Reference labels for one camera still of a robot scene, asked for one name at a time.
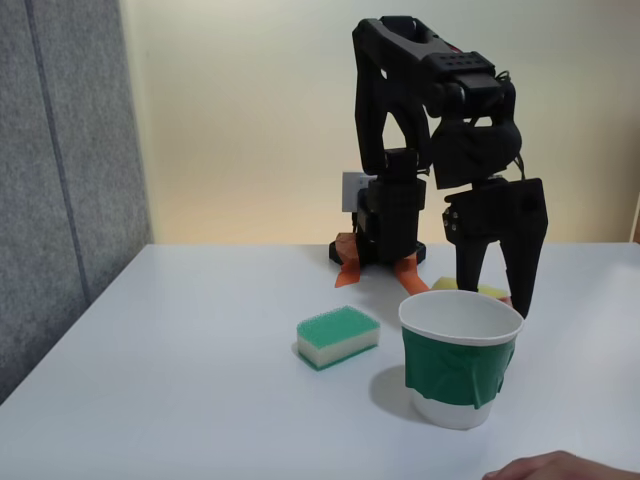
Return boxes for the grey felt partition panel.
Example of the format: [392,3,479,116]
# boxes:
[0,0,154,406]

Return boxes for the person's left hand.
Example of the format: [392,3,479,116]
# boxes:
[481,449,640,480]

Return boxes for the yellow sponge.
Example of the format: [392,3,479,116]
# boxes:
[430,276,509,301]

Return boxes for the green and white sponge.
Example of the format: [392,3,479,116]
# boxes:
[292,305,382,373]

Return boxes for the white paper cup green tape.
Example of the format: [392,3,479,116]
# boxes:
[397,290,525,431]

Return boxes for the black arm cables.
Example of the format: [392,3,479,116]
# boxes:
[507,149,530,182]

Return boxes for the orange tape strip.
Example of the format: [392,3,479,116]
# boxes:
[392,252,431,297]
[333,232,363,289]

